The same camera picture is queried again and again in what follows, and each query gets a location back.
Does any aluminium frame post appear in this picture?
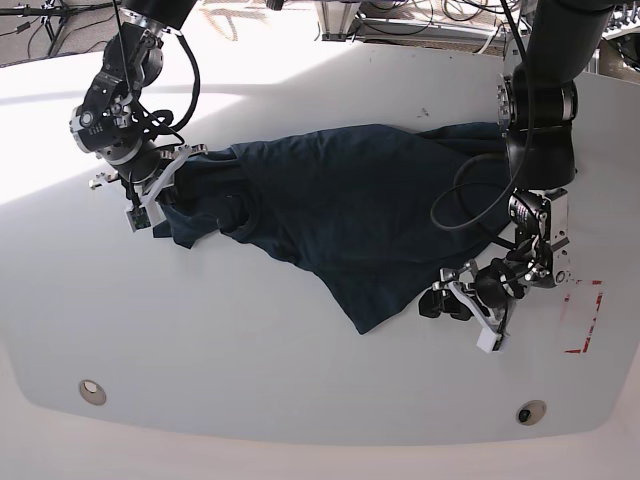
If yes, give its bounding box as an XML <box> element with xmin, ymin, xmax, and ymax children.
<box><xmin>313</xmin><ymin>1</ymin><xmax>361</xmax><ymax>41</ymax></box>

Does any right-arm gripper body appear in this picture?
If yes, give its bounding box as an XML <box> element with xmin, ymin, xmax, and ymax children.
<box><xmin>89</xmin><ymin>142</ymin><xmax>208</xmax><ymax>225</ymax></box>

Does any left round table grommet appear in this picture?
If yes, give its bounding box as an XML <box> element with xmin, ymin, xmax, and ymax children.
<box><xmin>78</xmin><ymin>379</ymin><xmax>107</xmax><ymax>406</ymax></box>

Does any red tape rectangle marking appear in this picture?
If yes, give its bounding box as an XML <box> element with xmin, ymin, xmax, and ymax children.
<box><xmin>557</xmin><ymin>280</ymin><xmax>605</xmax><ymax>355</ymax></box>

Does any right round table grommet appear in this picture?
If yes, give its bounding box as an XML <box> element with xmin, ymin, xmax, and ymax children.
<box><xmin>516</xmin><ymin>400</ymin><xmax>547</xmax><ymax>426</ymax></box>

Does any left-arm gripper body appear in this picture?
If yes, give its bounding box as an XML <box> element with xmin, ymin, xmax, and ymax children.
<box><xmin>430</xmin><ymin>259</ymin><xmax>529</xmax><ymax>353</ymax></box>

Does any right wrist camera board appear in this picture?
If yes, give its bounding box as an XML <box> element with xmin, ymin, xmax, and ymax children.
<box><xmin>125</xmin><ymin>206</ymin><xmax>151</xmax><ymax>232</ymax></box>

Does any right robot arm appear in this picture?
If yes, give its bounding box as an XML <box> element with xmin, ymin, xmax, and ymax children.
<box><xmin>69</xmin><ymin>1</ymin><xmax>207</xmax><ymax>231</ymax></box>

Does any dark blue T-shirt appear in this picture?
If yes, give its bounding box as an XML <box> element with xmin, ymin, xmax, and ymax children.
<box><xmin>153</xmin><ymin>122</ymin><xmax>509</xmax><ymax>334</ymax></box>

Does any round table grommet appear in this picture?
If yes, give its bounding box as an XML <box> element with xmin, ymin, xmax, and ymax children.
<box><xmin>78</xmin><ymin>379</ymin><xmax>107</xmax><ymax>406</ymax></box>
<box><xmin>516</xmin><ymin>400</ymin><xmax>547</xmax><ymax>426</ymax></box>

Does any black tripod stand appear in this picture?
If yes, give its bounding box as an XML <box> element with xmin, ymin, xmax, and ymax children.
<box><xmin>1</xmin><ymin>1</ymin><xmax>122</xmax><ymax>59</ymax></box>

